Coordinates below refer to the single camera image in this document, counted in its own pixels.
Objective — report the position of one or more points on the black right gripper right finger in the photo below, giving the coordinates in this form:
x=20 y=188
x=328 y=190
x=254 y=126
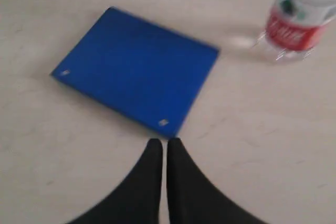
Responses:
x=192 y=198

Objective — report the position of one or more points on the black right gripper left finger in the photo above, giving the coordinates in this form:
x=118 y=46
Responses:
x=137 y=198

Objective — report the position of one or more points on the blue binder folder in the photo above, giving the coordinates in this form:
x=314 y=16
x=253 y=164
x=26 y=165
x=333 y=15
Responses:
x=147 y=73

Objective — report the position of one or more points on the clear bottle with red label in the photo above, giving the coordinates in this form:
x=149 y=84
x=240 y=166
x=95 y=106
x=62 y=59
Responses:
x=294 y=28

